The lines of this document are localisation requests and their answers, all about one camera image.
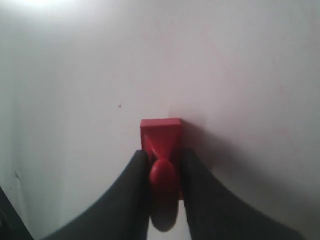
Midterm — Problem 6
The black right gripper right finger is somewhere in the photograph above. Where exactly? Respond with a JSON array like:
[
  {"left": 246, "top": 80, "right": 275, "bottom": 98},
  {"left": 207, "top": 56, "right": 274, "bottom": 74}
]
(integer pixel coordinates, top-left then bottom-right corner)
[{"left": 180, "top": 149, "right": 300, "bottom": 240}]

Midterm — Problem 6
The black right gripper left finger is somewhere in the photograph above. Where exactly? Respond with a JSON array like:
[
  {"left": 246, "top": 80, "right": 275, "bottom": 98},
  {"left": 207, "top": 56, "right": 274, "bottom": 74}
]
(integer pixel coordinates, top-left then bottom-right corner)
[{"left": 46, "top": 150, "right": 151, "bottom": 240}]

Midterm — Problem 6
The red rubber stamp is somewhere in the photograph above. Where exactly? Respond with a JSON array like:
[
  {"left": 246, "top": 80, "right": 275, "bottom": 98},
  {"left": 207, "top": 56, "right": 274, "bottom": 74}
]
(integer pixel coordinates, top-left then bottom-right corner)
[{"left": 140, "top": 118, "right": 183, "bottom": 232}]

